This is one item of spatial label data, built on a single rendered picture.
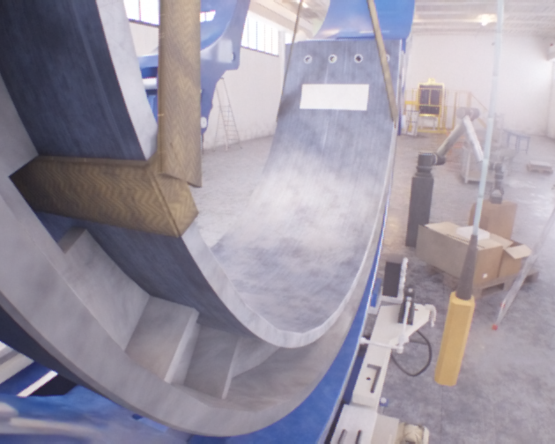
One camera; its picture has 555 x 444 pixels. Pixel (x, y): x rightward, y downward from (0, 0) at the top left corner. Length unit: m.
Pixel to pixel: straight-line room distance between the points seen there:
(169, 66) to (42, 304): 0.25
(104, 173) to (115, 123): 0.06
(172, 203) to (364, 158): 1.72
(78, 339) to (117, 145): 0.17
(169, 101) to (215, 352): 0.54
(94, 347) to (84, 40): 0.26
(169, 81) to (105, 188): 0.13
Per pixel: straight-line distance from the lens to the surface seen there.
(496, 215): 5.13
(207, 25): 4.39
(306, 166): 2.07
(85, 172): 0.42
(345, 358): 1.74
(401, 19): 3.42
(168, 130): 0.37
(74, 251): 0.53
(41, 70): 0.41
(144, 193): 0.38
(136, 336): 0.64
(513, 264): 5.04
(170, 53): 0.41
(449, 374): 1.35
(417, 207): 5.64
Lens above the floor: 2.05
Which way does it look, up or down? 18 degrees down
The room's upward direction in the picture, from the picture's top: straight up
